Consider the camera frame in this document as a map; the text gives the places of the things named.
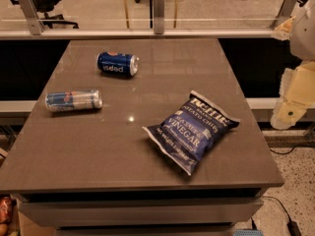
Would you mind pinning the right metal glass bracket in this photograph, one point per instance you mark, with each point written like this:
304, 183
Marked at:
284, 13

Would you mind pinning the glass railing panel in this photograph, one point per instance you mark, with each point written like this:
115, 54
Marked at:
178, 14

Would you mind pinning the centre metal glass bracket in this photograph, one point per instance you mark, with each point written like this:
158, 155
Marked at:
158, 16

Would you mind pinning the grey table drawer cabinet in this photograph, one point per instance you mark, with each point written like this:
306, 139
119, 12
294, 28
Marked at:
212, 212

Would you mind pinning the red snack bag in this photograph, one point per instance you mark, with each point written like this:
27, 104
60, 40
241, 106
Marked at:
6, 208

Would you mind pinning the Red Bull can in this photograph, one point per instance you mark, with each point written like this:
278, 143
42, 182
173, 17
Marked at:
73, 100

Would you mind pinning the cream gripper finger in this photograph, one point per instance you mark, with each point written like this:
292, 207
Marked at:
283, 31
297, 94

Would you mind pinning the metal glass bracket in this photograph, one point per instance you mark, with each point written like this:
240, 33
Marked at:
34, 24
158, 16
284, 13

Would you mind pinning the blue Pepsi can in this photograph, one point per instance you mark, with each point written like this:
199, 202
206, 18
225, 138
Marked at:
118, 63

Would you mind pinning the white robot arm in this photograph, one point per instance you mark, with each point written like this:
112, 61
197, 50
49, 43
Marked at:
302, 37

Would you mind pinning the blue kettle chips bag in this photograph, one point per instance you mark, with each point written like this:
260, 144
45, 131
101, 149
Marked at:
188, 133

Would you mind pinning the left metal glass bracket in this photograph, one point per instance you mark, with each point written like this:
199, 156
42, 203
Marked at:
34, 24

